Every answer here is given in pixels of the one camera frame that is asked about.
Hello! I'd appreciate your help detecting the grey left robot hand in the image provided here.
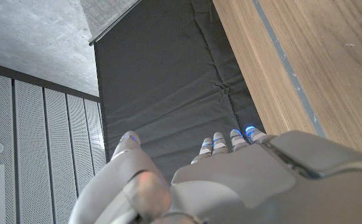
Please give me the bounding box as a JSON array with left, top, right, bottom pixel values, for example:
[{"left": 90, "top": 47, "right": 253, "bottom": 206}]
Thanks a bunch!
[{"left": 68, "top": 126, "right": 362, "bottom": 224}]

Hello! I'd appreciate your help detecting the black fabric curtain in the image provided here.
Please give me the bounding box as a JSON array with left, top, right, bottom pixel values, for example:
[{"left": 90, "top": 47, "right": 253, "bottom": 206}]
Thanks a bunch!
[{"left": 88, "top": 0, "right": 265, "bottom": 184}]

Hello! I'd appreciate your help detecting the wooden panel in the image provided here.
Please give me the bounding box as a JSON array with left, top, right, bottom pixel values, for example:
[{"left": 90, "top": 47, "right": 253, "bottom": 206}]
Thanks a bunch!
[{"left": 251, "top": 0, "right": 327, "bottom": 139}]

